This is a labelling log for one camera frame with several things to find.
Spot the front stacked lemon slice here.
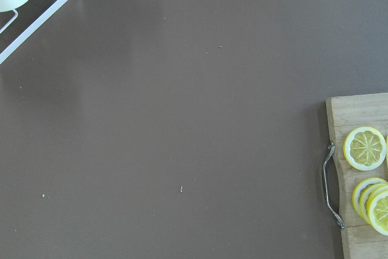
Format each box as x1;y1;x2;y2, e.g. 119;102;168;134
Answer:
367;190;387;236

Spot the yellow plastic knife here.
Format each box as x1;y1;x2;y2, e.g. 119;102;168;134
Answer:
386;136;388;168

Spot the single lemon slice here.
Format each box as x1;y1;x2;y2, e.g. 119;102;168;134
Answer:
343;126;386;171

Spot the wooden cutting board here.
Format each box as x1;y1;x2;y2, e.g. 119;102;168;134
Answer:
326;93;387;258

